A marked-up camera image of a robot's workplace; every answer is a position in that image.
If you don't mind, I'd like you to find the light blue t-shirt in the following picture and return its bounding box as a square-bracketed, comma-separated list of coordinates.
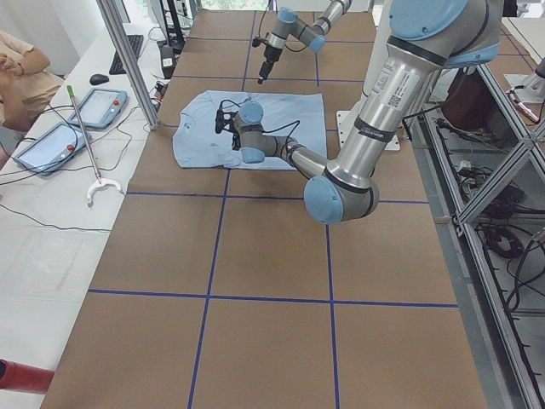
[173, 90, 327, 170]

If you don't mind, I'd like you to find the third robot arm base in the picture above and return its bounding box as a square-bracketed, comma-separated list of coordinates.
[504, 60, 544, 104]

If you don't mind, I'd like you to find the black box with white label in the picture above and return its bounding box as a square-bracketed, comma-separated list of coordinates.
[159, 45, 176, 79]

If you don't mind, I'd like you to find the black keyboard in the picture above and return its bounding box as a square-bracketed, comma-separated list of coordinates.
[108, 33, 146, 76]

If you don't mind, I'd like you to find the upper blue teach pendant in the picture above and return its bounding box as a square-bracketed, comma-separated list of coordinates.
[78, 88, 128, 130]

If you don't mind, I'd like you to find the blue teach pendant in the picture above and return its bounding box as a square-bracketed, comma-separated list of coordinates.
[12, 123, 86, 176]
[78, 88, 128, 130]

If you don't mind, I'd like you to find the black computer mouse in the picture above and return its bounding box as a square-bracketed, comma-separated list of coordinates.
[89, 73, 110, 86]

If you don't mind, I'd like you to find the reacher grabber stick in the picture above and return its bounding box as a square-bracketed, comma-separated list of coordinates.
[66, 85, 123, 208]

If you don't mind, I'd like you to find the lower blue teach pendant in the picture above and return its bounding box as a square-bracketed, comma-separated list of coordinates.
[12, 123, 86, 176]

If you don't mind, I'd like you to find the seated person in beige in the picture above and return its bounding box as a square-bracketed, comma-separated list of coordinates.
[0, 29, 65, 171]

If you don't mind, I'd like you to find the red fire extinguisher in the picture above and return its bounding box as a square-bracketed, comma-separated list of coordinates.
[1, 360, 55, 395]

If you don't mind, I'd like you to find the aluminium frame cabinet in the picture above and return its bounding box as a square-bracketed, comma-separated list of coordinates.
[408, 16, 545, 409]

